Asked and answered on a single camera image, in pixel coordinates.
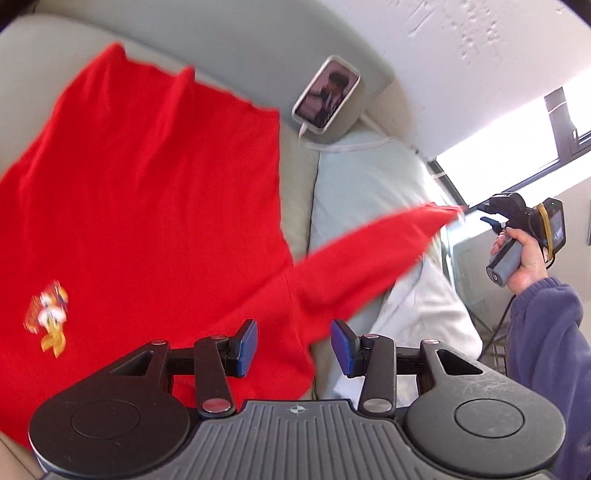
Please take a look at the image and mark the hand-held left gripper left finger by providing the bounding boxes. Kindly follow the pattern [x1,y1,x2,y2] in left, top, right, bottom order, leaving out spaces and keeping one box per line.
[83,319,258,417]

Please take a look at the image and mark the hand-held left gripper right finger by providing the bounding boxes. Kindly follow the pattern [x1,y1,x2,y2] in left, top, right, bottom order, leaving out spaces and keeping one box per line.
[331,320,509,416]

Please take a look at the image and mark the red shirt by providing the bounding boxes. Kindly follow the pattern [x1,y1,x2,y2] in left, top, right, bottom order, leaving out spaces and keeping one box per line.
[0,42,467,450]

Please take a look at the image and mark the person's right forearm blue sleeve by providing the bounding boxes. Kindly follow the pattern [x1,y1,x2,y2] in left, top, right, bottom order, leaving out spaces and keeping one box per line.
[505,277,591,480]

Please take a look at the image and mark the white folded clothes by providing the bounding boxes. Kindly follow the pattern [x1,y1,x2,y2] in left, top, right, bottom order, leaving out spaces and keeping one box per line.
[332,256,484,400]

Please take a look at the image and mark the person's right hand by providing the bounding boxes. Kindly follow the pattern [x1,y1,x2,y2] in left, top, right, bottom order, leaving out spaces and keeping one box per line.
[490,228,552,296]

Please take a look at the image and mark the black framed window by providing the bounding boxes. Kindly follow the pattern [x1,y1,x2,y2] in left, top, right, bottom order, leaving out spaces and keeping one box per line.
[436,85,591,178]

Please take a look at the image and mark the glass side table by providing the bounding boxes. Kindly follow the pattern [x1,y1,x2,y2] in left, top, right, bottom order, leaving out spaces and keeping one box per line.
[445,217,511,337]

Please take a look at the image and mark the pale armrest cushion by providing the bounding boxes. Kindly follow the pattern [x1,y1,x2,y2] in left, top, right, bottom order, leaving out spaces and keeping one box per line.
[307,129,462,402]

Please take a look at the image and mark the white smartphone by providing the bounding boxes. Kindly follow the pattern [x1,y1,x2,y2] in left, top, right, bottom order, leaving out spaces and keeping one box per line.
[292,54,361,136]

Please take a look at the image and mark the grey sofa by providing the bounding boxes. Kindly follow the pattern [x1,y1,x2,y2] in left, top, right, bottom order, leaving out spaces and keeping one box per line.
[0,0,409,480]

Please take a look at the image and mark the white charging cable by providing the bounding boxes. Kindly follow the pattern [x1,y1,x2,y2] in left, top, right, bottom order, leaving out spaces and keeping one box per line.
[299,113,451,181]

